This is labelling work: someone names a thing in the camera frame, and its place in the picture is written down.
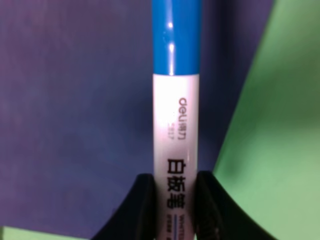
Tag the dark blue notebook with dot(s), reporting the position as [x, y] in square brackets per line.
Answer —
[75, 110]

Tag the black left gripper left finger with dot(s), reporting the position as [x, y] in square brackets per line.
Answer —
[135, 218]

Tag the blue white whiteboard marker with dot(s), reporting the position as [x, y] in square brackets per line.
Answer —
[176, 33]

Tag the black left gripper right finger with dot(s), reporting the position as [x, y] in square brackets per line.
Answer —
[217, 216]

